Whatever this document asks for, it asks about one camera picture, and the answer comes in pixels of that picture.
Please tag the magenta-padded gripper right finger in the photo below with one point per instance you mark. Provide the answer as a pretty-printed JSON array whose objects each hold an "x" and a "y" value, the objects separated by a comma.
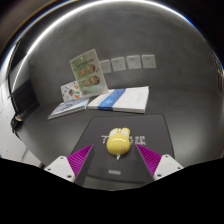
[{"x": 150, "y": 160}]

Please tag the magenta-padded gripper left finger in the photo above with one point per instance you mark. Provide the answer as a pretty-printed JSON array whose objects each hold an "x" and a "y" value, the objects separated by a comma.
[{"x": 79, "y": 161}]

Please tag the yellow computer mouse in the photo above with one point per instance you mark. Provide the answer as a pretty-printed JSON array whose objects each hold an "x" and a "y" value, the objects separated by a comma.
[{"x": 117, "y": 143}]

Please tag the black mouse pad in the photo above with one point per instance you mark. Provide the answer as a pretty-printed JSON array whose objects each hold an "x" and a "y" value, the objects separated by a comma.
[{"x": 150, "y": 126}]

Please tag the grey-blue cover book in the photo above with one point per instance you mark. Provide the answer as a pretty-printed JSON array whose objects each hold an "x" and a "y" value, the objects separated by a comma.
[{"x": 68, "y": 108}]

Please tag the white book with blue band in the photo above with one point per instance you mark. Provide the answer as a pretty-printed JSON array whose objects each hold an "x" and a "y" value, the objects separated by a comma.
[{"x": 128, "y": 99}]

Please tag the white sticker sheet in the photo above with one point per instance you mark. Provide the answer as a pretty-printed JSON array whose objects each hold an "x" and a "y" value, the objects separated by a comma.
[{"x": 71, "y": 91}]

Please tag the black monitor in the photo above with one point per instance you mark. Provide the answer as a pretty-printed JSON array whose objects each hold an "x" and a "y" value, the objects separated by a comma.
[{"x": 25, "y": 96}]

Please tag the green food menu sheet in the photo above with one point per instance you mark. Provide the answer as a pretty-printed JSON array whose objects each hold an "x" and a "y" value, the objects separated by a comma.
[{"x": 88, "y": 73}]

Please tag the white wall socket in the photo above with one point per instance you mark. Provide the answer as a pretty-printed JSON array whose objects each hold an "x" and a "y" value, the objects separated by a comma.
[
  {"x": 134, "y": 62},
  {"x": 106, "y": 66},
  {"x": 148, "y": 61},
  {"x": 118, "y": 63}
]

